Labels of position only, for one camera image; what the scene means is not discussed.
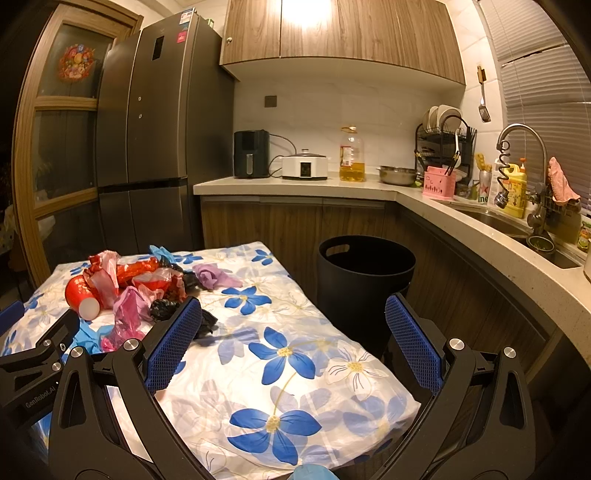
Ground red paper cup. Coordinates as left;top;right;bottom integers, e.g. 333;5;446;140
65;275;101;321

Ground pink plastic bag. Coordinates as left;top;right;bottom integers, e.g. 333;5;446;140
100;286;151;352

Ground red plastic bag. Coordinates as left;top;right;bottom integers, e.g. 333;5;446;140
83;250;187;308

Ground black plastic bag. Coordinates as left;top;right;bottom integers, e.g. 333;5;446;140
149;271;217;340

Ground blue glove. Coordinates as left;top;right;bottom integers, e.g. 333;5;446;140
149;245;176;264

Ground purple glove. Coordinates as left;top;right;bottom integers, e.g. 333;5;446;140
192;263;242;291

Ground black plastic trash bin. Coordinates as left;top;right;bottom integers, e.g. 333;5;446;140
318;235;417;358

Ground chrome kitchen faucet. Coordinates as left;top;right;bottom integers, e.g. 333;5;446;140
494;123;556;257

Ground wooden lower cabinet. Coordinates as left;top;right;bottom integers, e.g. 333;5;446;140
200;196;559;370

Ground wooden cabinet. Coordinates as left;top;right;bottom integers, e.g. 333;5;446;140
200;196;559;370
221;0;466;85

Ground wooden glass door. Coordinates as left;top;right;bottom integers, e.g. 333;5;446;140
11;1;143;286

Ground floral blue white tablecloth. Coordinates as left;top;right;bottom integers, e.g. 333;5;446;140
1;242;421;479

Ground stainless steel sink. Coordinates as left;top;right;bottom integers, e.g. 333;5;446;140
440;200;583;269

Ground white spray bottle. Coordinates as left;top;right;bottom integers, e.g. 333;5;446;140
488;157;502;207

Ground pink utensil basket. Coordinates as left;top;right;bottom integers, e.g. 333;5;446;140
423;166;457;200

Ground yellow detergent bottle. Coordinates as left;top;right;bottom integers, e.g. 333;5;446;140
503;157;527;219

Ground stainless steel bowl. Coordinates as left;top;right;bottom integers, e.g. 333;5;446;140
378;166;417;186

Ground dark grey refrigerator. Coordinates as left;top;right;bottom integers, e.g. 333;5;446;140
96;8;235;255

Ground black dish rack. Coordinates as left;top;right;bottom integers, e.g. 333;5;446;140
414;104;478;185

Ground black air fryer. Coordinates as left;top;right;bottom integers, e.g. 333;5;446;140
233;130;270;179

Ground cooking oil bottle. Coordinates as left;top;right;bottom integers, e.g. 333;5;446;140
339;125;366;182

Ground hanging metal spatula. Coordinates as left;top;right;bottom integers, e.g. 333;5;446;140
477;65;491;123

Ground white slow cooker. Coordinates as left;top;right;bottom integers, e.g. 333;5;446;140
281;149;329;180

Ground window blinds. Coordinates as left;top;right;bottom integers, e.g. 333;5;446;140
479;1;590;209

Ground wooden upper cabinet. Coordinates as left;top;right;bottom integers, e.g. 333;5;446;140
221;0;466;85

